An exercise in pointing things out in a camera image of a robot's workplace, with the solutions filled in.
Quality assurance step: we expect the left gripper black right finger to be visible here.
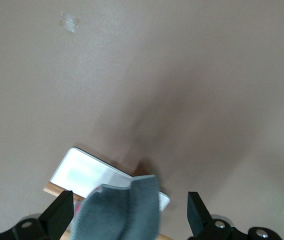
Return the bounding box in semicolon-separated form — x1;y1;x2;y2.
187;191;282;240

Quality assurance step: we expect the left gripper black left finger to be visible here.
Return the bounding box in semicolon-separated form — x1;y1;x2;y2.
0;190;75;240

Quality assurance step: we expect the grey and pink cloth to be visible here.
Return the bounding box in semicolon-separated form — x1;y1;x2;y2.
69;174;162;240

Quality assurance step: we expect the white rectangular tray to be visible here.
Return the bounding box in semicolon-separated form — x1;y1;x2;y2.
49;146;171;212

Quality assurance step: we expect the brown wooden stick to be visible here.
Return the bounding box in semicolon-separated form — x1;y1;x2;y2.
43;181;173;240

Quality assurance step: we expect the clear tape piece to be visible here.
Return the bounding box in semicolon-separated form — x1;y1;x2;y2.
58;10;81;33

